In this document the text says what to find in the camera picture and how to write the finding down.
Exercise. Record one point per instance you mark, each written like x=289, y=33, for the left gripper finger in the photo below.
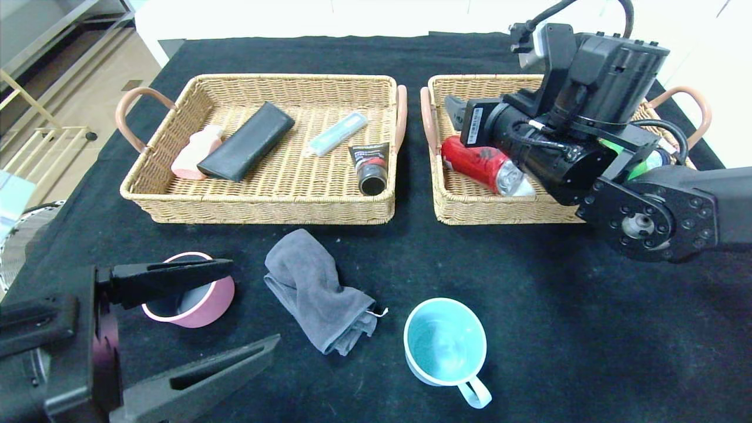
x=235, y=367

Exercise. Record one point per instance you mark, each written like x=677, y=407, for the black cosmetic tube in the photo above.
x=370, y=163

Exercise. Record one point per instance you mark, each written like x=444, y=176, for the black tablecloth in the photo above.
x=587, y=341

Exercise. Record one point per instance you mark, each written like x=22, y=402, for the small pink bottle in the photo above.
x=197, y=154

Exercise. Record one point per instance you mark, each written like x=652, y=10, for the pink saucepan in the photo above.
x=217, y=299

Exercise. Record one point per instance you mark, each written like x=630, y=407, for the grey towel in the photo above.
x=311, y=288

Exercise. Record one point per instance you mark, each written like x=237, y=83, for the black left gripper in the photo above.
x=59, y=364

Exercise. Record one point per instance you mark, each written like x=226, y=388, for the grey metal shelf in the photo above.
x=59, y=29

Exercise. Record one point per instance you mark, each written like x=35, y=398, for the light wooden rack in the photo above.
x=23, y=93

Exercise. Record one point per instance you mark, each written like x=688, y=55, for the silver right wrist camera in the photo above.
x=531, y=56

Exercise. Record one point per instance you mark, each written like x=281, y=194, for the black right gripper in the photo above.
x=475, y=124

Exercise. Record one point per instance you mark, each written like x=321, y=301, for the clear blue plastic case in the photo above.
x=338, y=134

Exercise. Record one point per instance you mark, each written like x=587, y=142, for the green lime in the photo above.
x=640, y=167

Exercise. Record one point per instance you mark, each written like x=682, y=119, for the black leather case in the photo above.
x=247, y=143

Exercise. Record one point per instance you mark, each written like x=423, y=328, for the red soda can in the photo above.
x=476, y=161

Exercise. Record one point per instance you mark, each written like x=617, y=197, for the light blue mug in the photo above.
x=446, y=346

